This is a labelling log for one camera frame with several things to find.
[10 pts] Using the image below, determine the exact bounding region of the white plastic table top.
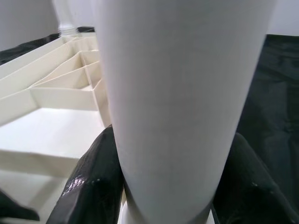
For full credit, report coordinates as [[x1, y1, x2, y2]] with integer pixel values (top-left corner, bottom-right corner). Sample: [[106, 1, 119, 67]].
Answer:
[[0, 35, 128, 224]]

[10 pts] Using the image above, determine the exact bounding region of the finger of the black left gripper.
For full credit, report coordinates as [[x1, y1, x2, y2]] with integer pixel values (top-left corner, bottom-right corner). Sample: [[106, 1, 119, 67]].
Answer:
[[0, 189, 40, 222]]

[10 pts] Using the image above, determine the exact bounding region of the black tablecloth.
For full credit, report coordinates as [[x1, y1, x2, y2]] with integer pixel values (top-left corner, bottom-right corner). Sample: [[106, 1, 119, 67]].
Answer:
[[0, 27, 299, 224]]

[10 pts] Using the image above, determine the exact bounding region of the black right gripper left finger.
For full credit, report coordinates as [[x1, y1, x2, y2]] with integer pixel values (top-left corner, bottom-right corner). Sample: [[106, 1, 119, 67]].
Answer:
[[46, 124, 125, 224]]

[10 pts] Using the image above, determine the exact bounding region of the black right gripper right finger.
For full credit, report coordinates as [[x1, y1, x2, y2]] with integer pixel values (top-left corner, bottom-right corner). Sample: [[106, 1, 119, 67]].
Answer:
[[211, 132, 298, 224]]

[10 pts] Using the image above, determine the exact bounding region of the white plastic table leg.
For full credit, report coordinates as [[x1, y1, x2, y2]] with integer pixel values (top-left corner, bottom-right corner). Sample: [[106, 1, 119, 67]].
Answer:
[[93, 0, 277, 224], [52, 0, 78, 37]]

